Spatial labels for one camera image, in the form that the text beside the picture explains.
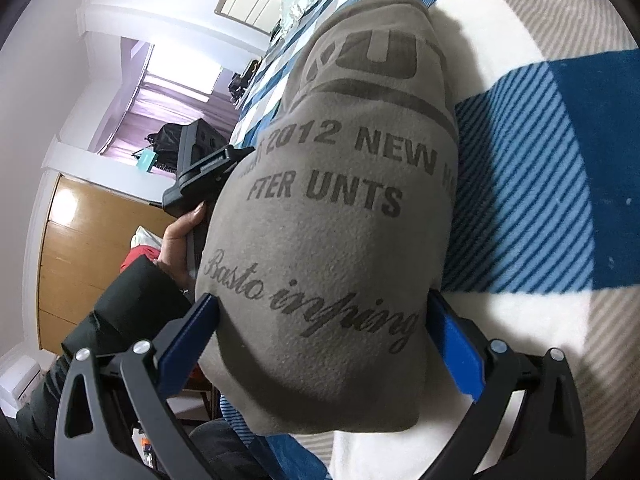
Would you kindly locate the person's dark trousers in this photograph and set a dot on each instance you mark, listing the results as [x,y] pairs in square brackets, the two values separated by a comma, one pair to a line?
[225,450]

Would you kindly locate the purple curtain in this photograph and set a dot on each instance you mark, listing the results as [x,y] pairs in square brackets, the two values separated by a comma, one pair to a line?
[145,100]

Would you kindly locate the person's left hand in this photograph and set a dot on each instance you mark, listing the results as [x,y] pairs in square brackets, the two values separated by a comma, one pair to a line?
[172,250]

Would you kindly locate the black bedside clutter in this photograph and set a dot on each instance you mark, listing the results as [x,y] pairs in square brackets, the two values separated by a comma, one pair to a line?
[245,82]

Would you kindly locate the black bag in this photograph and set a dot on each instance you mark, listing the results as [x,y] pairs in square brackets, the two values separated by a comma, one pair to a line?
[165,145]

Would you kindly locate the wooden wardrobe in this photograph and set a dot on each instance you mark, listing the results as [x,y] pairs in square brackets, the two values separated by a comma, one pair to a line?
[90,240]

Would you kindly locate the red cloth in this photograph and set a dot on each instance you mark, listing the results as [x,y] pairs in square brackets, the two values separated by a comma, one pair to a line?
[137,259]

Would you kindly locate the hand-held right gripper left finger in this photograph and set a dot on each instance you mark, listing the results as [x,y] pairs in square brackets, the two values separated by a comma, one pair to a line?
[187,340]

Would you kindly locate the white air conditioner unit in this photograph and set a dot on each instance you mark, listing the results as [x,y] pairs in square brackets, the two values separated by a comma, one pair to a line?
[17,385]

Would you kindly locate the teal box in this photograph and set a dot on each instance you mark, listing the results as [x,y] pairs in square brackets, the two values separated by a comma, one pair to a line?
[146,161]

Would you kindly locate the grey-brown fleece garment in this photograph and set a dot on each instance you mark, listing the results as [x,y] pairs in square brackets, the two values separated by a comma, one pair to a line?
[325,240]

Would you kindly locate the bright window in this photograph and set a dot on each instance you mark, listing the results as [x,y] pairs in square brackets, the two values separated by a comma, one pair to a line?
[180,67]

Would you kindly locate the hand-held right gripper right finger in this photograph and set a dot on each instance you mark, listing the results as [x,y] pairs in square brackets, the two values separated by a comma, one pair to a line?
[457,345]

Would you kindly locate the person's left forearm black sleeve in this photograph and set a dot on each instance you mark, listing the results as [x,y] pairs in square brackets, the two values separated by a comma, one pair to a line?
[125,310]

